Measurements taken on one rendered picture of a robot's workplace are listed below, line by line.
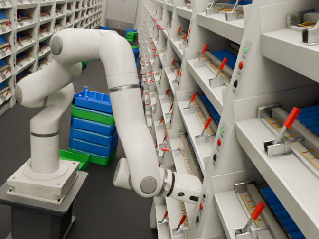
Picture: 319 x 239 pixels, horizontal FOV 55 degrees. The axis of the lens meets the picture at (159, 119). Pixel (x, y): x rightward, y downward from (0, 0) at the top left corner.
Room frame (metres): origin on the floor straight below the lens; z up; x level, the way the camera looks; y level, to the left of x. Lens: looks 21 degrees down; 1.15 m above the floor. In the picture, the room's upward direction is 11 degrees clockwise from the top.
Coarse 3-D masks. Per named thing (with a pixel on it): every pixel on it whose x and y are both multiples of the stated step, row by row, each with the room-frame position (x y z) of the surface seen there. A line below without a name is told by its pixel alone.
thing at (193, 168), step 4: (184, 136) 1.31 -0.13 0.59; (184, 140) 1.26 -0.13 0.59; (184, 144) 1.23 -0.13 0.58; (188, 148) 1.18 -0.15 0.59; (188, 152) 1.15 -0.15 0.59; (188, 156) 1.12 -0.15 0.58; (188, 160) 1.10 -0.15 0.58; (192, 160) 1.09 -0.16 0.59; (188, 164) 1.08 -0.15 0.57; (192, 164) 1.06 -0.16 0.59; (192, 168) 1.03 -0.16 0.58; (196, 168) 1.02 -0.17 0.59; (192, 172) 1.01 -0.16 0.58; (196, 172) 1.00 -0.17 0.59; (200, 180) 0.95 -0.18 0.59
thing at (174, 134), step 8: (184, 128) 1.35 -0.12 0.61; (176, 136) 1.34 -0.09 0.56; (176, 144) 1.28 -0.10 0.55; (176, 160) 1.14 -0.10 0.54; (184, 160) 1.13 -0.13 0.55; (176, 168) 1.08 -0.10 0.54; (184, 168) 1.07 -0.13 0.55; (200, 176) 1.00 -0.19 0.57; (192, 208) 0.83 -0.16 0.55; (192, 216) 0.74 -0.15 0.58
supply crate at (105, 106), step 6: (84, 90) 2.08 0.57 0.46; (78, 96) 2.00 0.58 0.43; (84, 96) 2.08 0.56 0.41; (90, 96) 2.10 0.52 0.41; (96, 96) 2.09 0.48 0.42; (108, 96) 2.08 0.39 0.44; (72, 102) 1.91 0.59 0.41; (78, 102) 1.90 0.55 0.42; (84, 102) 1.90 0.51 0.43; (90, 102) 1.89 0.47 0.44; (96, 102) 1.89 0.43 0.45; (102, 102) 2.04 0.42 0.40; (108, 102) 2.07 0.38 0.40; (90, 108) 1.89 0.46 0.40; (96, 108) 1.89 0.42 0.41; (102, 108) 1.88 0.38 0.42; (108, 108) 1.88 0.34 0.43
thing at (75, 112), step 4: (72, 108) 1.90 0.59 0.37; (72, 112) 1.90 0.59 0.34; (76, 112) 1.90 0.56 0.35; (80, 112) 1.90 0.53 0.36; (84, 112) 1.90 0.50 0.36; (88, 112) 1.89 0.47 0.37; (92, 112) 1.89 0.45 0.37; (76, 116) 1.90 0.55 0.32; (80, 116) 1.90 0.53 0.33; (84, 116) 1.90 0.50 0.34; (88, 116) 1.89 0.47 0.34; (92, 116) 1.89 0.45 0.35; (96, 116) 1.89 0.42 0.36; (100, 116) 1.89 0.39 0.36; (104, 116) 1.88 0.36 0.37; (108, 116) 1.88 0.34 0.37; (112, 116) 1.88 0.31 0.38; (96, 120) 1.89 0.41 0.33; (100, 120) 1.89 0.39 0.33; (104, 120) 1.88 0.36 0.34; (108, 120) 1.88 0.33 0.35; (112, 120) 1.88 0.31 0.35; (112, 124) 1.88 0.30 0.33
